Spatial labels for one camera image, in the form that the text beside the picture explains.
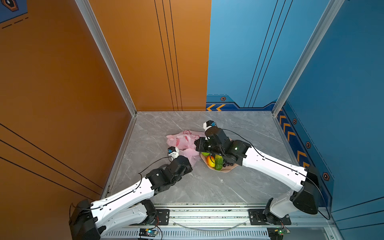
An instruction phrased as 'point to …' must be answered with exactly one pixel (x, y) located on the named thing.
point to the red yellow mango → (210, 160)
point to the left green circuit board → (148, 233)
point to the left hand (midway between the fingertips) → (192, 161)
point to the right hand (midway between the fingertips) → (192, 143)
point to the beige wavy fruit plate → (224, 169)
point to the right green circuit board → (281, 232)
